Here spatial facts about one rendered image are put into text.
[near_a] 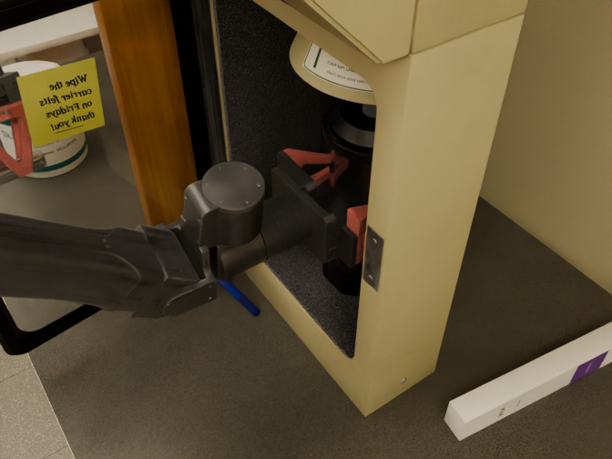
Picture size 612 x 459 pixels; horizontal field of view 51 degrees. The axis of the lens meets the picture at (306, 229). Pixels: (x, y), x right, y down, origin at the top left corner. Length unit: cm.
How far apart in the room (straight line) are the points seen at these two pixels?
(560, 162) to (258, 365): 51
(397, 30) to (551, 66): 54
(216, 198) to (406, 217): 17
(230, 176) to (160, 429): 34
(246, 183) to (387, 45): 21
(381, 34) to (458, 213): 24
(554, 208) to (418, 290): 42
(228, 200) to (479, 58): 24
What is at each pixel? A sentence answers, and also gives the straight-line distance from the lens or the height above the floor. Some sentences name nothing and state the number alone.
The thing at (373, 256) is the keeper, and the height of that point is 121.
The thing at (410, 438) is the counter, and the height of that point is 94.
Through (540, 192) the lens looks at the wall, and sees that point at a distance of 102.
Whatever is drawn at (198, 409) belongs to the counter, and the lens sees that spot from 80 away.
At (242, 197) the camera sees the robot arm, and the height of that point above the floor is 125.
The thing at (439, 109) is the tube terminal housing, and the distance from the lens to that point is 49.
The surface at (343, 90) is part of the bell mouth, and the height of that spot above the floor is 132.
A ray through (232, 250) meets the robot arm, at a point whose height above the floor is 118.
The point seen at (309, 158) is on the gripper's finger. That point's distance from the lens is 71.
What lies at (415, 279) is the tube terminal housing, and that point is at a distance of 62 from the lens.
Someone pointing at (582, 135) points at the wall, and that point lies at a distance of 94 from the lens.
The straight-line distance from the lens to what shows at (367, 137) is 63.
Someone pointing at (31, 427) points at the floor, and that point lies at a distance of 199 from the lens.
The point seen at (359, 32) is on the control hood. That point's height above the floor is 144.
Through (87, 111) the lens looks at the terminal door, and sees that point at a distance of 68.
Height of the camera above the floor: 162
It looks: 44 degrees down
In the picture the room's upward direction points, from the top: straight up
